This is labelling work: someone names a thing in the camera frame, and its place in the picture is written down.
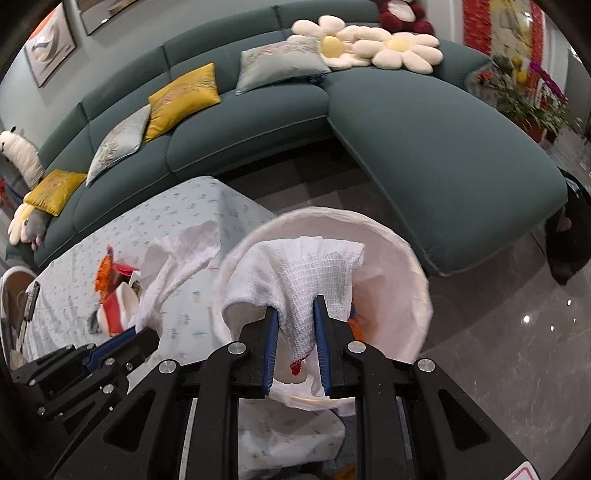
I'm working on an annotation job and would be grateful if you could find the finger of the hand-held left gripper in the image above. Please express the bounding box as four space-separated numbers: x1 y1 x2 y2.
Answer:
111 327 161 372
85 329 139 366

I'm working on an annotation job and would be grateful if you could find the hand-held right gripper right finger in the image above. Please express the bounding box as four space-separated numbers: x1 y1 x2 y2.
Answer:
314 298 532 480

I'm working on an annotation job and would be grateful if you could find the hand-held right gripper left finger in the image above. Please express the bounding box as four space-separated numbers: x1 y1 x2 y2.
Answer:
51 307 280 480

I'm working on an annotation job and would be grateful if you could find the red paper cup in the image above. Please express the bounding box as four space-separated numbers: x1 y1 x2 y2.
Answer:
100 282 139 335

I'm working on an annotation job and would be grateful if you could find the white waffle paper towel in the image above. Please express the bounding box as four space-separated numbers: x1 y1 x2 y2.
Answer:
222 235 365 398

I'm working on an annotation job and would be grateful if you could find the red box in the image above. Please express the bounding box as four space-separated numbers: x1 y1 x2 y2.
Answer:
111 264 139 287

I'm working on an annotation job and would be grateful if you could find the small orange wrapper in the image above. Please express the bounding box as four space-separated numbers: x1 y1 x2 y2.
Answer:
95 244 116 294

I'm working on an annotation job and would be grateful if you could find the bin with white plastic liner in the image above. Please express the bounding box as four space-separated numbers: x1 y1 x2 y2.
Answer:
213 208 432 411

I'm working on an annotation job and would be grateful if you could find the dark ridged bar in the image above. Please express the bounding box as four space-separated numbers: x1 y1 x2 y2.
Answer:
21 281 41 324

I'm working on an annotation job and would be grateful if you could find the grey plush toy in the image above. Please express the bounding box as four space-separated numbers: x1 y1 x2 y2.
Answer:
23 212 51 252

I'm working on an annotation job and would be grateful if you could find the floral tablecloth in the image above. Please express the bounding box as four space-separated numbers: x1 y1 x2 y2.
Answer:
18 175 347 469

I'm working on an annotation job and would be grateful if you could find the small cream flower cushion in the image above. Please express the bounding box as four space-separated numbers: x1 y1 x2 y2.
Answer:
7 203 35 245

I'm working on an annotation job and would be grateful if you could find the yellow embroidered pillow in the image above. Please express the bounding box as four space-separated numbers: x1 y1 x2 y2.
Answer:
144 63 221 144
23 168 88 217

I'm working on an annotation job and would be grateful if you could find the grey embroidered pillow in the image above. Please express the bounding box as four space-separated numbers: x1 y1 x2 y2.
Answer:
235 36 332 95
85 104 152 186

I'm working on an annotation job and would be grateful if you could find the teal sectional sofa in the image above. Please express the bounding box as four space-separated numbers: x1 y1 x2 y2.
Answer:
4 0 568 278

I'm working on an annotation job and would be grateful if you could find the white plush toy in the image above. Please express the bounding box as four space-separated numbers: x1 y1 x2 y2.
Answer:
0 126 44 185

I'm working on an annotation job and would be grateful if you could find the black bag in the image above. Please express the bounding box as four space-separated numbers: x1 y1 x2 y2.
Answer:
545 168 591 284

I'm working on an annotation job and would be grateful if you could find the potted orchid plant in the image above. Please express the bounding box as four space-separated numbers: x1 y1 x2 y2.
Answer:
480 53 583 139

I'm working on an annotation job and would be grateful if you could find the red teddy bear plush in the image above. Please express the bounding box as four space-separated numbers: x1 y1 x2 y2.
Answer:
373 0 435 35

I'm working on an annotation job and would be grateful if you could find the framed wall picture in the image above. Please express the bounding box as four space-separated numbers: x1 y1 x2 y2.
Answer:
76 0 144 35
23 4 77 88

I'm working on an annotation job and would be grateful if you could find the red paper wall decoration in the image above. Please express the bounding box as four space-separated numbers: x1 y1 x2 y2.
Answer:
531 0 548 47
464 0 497 51

